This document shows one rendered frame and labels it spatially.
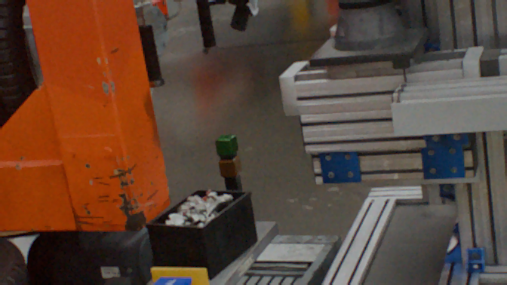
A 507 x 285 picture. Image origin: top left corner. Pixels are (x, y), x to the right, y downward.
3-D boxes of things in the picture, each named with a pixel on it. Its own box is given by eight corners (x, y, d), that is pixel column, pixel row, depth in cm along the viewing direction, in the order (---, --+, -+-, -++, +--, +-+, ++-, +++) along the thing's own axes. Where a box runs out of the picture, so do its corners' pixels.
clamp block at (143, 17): (121, 24, 237) (118, 3, 235) (155, 21, 233) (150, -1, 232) (112, 29, 232) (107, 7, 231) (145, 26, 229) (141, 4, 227)
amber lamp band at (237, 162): (227, 171, 221) (224, 154, 220) (243, 171, 219) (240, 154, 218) (220, 178, 217) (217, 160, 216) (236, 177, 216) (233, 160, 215)
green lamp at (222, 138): (223, 151, 219) (220, 134, 218) (239, 150, 218) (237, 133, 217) (216, 157, 216) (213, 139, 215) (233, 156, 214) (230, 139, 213)
